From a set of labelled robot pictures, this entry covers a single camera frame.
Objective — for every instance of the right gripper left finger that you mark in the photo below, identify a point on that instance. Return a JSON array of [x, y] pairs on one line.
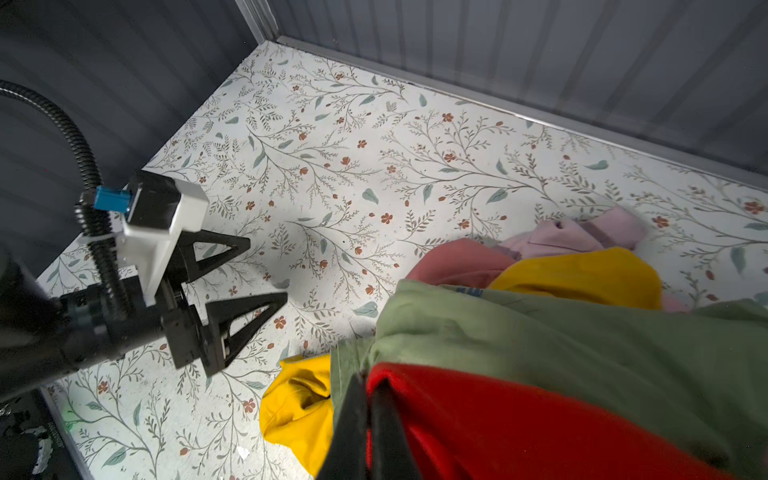
[[347, 455]]

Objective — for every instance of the light pink cloth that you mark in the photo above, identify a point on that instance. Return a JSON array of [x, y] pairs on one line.
[[570, 234]]

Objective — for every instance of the floral patterned table mat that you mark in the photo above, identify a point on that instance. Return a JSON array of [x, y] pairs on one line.
[[343, 179]]

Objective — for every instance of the yellow cloth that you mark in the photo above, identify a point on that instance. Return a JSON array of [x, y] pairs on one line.
[[297, 408]]

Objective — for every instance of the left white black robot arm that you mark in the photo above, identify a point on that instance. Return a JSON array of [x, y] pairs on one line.
[[44, 339]]

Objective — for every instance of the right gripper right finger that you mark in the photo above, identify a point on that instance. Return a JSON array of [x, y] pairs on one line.
[[392, 458]]

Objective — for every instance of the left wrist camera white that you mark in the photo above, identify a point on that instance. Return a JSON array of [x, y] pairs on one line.
[[161, 209]]

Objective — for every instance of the green cloth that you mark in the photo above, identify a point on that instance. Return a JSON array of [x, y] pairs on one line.
[[697, 379]]

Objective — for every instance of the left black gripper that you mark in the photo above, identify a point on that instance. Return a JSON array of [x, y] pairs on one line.
[[231, 324]]

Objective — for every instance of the dusty rose cloth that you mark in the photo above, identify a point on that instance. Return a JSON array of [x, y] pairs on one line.
[[461, 262]]

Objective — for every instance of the red cloth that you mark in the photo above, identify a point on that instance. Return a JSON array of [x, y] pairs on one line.
[[466, 426]]

